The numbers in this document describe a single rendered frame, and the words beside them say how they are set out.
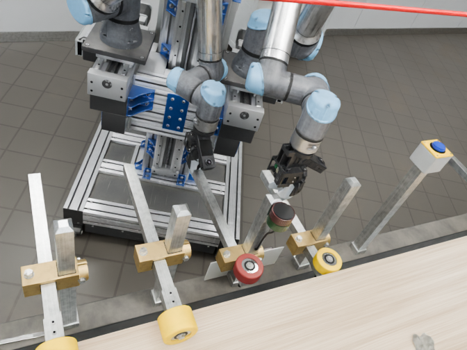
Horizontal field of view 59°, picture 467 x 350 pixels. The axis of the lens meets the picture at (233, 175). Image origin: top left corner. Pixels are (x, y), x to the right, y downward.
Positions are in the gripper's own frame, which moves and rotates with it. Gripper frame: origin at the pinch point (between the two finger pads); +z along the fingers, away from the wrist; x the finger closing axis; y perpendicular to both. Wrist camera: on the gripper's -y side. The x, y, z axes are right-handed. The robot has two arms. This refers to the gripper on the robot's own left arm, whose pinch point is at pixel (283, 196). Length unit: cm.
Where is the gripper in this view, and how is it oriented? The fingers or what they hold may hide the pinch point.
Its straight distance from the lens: 121.9
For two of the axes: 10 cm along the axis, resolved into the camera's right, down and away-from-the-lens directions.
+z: -2.6, 7.0, 6.7
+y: -8.9, 0.9, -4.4
